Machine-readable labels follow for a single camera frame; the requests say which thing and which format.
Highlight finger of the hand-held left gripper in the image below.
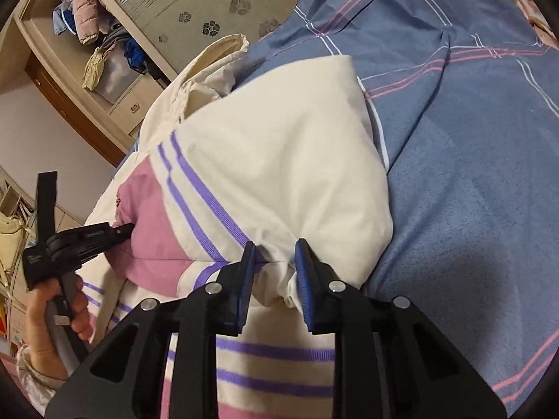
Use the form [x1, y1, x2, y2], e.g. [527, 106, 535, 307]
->
[89, 222, 135, 246]

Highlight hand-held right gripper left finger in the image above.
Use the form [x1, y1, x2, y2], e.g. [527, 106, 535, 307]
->
[44, 241, 258, 419]

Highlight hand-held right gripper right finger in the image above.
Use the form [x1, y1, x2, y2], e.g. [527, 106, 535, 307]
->
[294, 238, 510, 419]

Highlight pink and white jacket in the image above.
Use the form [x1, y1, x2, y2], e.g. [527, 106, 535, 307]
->
[83, 35, 394, 419]

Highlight person's left forearm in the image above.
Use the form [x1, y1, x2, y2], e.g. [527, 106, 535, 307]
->
[15, 344, 67, 407]

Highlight dark blue clothes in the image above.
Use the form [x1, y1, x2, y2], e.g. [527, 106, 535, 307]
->
[123, 37, 147, 73]

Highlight grey folded clothes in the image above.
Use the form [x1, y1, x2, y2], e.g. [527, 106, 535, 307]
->
[100, 20, 128, 52]

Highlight person's left hand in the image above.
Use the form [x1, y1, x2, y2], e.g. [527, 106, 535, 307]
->
[25, 274, 95, 380]

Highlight yellow bag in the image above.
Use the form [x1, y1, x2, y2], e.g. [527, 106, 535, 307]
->
[0, 211, 35, 289]

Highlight wardrobe drawer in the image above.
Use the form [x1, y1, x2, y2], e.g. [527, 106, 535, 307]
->
[108, 81, 152, 135]

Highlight clear plastic storage box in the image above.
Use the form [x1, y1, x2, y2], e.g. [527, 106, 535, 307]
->
[94, 50, 150, 104]

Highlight light wooden wardrobe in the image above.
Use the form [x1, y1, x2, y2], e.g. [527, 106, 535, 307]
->
[13, 0, 315, 138]

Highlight beige crumpled cloth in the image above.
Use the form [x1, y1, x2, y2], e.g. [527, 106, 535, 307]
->
[81, 46, 108, 93]

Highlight blue plaid blanket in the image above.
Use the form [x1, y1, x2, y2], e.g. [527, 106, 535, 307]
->
[118, 0, 559, 419]

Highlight light blue hanging shirt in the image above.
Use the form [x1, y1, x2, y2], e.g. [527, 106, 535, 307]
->
[52, 2, 67, 36]

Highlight pink puffer jacket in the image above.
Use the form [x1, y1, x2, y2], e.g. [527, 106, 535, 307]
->
[71, 0, 108, 47]

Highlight frosted floral sliding door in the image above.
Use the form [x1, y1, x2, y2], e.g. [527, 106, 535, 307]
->
[83, 0, 316, 84]

